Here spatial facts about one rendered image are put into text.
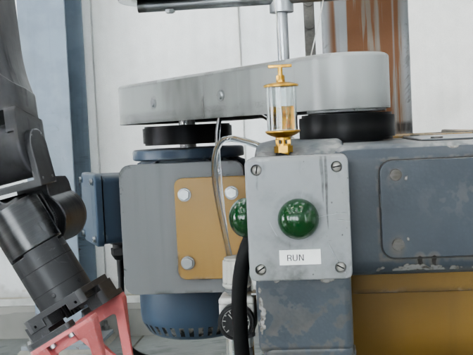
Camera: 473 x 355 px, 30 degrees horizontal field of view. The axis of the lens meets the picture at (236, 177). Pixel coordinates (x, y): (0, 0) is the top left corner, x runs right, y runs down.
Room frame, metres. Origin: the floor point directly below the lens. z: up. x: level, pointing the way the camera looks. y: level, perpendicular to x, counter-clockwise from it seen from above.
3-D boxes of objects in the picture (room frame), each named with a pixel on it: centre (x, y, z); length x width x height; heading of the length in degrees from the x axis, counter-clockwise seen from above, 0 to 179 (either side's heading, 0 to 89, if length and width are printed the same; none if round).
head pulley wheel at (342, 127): (0.84, -0.11, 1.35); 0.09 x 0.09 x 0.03
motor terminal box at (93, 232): (1.15, 0.16, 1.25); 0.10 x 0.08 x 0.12; 19
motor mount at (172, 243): (1.10, 0.00, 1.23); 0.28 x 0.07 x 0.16; 84
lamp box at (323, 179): (0.66, -0.05, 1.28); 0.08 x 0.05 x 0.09; 84
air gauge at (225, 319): (0.89, 0.01, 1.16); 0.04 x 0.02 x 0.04; 84
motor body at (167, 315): (1.19, 0.06, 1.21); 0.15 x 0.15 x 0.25
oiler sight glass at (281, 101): (0.72, -0.04, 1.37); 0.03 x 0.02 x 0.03; 84
